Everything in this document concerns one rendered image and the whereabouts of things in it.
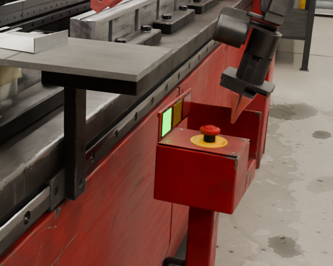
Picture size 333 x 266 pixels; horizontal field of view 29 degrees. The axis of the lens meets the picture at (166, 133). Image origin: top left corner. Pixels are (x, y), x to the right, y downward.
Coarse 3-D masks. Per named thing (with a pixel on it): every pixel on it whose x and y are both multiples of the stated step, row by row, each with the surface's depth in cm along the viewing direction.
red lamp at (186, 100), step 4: (188, 96) 135; (184, 100) 133; (188, 100) 136; (184, 104) 134; (188, 104) 136; (184, 108) 134; (188, 108) 137; (184, 112) 134; (188, 112) 137; (184, 116) 135
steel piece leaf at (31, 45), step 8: (56, 32) 93; (64, 32) 94; (0, 40) 95; (8, 40) 95; (16, 40) 96; (24, 40) 96; (32, 40) 96; (40, 40) 89; (48, 40) 91; (56, 40) 93; (64, 40) 95; (0, 48) 91; (8, 48) 90; (16, 48) 90; (24, 48) 91; (32, 48) 91; (40, 48) 89; (48, 48) 91
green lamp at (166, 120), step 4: (168, 112) 124; (164, 116) 122; (168, 116) 124; (164, 120) 122; (168, 120) 125; (164, 124) 123; (168, 124) 125; (164, 128) 123; (168, 128) 125; (164, 132) 124
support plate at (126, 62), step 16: (16, 32) 102; (64, 48) 93; (80, 48) 94; (96, 48) 94; (112, 48) 95; (128, 48) 95; (144, 48) 96; (160, 48) 97; (0, 64) 85; (16, 64) 85; (32, 64) 84; (48, 64) 84; (64, 64) 84; (80, 64) 84; (96, 64) 85; (112, 64) 85; (128, 64) 86; (144, 64) 86; (128, 80) 81
